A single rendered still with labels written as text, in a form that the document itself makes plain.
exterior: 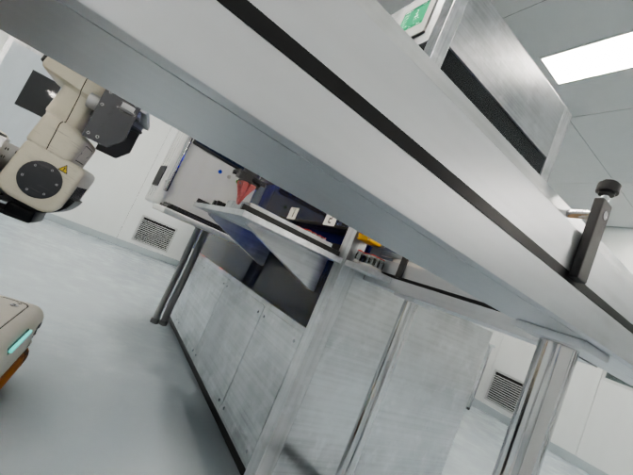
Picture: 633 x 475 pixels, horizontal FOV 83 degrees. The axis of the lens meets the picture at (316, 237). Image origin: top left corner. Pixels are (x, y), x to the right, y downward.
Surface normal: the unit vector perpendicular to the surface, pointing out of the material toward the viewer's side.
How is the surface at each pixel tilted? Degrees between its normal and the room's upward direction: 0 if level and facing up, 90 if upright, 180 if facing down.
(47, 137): 90
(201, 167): 90
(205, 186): 90
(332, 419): 90
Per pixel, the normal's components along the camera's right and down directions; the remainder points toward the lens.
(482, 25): 0.50, 0.12
